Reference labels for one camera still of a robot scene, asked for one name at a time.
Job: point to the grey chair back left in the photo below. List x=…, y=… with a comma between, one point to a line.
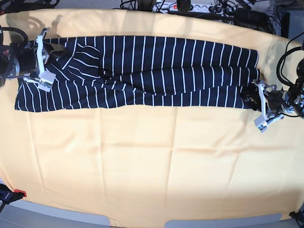
x=14, y=217

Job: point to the yellow table cloth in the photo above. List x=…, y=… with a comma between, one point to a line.
x=142, y=166

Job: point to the grey chair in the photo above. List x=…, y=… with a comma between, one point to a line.
x=224, y=223
x=14, y=217

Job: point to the black right table clamp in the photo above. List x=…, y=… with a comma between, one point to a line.
x=298, y=217

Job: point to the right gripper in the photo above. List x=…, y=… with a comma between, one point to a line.
x=32, y=58

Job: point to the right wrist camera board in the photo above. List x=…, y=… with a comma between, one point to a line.
x=46, y=81

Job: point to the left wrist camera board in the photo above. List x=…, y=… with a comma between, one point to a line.
x=262, y=123

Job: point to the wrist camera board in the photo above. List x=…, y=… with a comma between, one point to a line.
x=262, y=123
x=46, y=81

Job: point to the blue red table clamp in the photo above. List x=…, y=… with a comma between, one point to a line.
x=7, y=196

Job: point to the white power strip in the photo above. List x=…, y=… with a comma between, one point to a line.
x=171, y=7

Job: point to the navy white striped T-shirt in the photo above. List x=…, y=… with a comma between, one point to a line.
x=114, y=71

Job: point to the black power adapter box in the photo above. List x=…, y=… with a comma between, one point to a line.
x=251, y=17

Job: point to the grey chair back right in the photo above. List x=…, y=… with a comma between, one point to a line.
x=224, y=223

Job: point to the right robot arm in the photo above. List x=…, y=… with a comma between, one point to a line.
x=9, y=52

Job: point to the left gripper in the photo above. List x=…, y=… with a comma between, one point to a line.
x=268, y=100

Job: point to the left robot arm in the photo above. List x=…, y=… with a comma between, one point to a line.
x=290, y=73

